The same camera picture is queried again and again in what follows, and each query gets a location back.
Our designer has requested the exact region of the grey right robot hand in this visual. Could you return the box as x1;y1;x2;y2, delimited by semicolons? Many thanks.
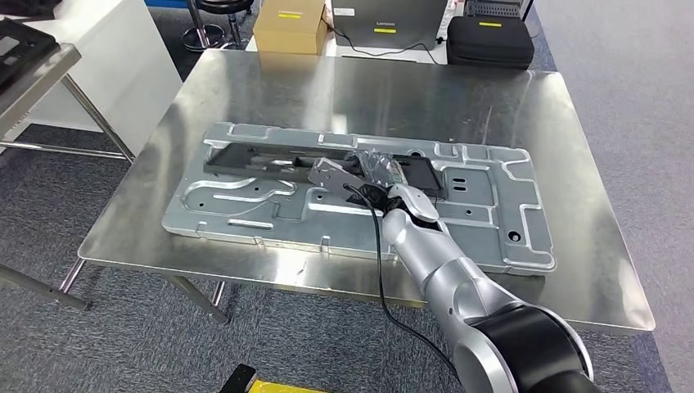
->
342;150;408;189

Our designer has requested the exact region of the black plastic licence plate frame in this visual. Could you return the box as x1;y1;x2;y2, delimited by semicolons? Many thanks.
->
203;142;448;199

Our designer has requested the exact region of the steel workbench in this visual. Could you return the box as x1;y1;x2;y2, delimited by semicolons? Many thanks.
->
77;48;657;335

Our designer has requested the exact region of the embossed metal plate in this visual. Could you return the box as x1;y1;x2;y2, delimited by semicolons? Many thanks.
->
161;121;558;276

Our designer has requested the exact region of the grey Lenovo laptop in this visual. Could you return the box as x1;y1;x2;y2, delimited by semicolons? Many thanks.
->
331;0;450;52

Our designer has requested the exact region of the black zip case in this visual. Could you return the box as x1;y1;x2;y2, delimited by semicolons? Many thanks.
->
445;15;536;70

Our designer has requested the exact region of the brown cardboard box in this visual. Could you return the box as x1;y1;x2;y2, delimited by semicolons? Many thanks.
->
252;0;330;56

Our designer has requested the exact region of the grey vented device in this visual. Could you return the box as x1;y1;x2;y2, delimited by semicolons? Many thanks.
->
463;0;535;21

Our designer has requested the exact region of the black office stool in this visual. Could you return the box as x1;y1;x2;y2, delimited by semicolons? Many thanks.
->
180;0;256;54

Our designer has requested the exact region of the black robot leg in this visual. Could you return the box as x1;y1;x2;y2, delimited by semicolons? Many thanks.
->
218;363;259;393

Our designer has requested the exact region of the black laptop cable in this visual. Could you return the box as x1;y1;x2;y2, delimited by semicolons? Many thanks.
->
321;16;448;66

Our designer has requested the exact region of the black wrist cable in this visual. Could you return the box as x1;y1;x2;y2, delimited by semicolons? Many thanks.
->
343;183;462;381

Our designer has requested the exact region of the black plastic frame part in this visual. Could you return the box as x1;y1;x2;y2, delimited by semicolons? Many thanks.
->
0;17;59;91

